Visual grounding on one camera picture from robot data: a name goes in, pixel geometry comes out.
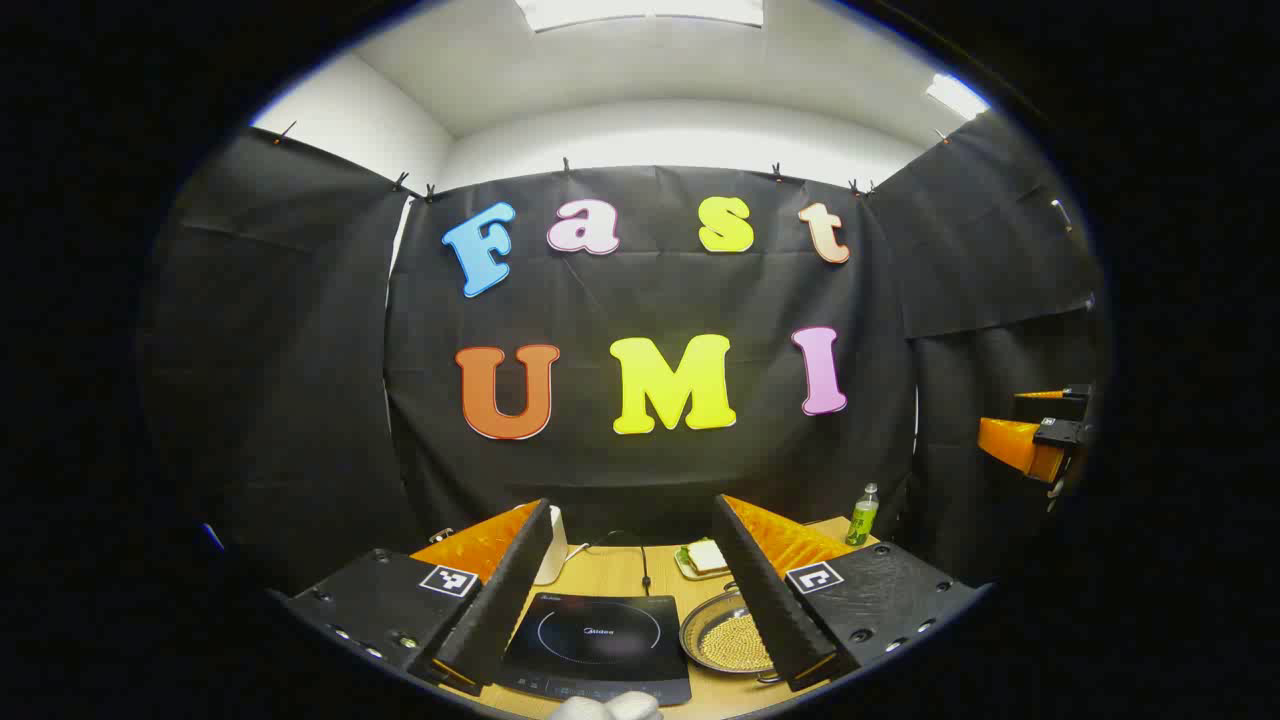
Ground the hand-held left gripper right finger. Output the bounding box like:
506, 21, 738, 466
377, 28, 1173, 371
712, 493, 986, 693

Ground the black power cable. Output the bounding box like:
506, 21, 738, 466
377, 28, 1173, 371
585, 530, 652, 597

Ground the black induction cooktop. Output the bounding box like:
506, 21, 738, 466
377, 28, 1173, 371
497, 590, 693, 707

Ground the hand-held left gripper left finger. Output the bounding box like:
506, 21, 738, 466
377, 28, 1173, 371
285, 498, 554, 698

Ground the steel pot with black handle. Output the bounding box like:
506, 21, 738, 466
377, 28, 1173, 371
679, 583, 791, 687

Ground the white toaster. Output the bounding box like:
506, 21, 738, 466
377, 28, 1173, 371
533, 505, 569, 586

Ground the ceiling light panel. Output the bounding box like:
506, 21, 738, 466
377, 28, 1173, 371
925, 72, 991, 122
515, 0, 766, 33

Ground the green drink bottle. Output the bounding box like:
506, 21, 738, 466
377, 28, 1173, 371
846, 483, 881, 547

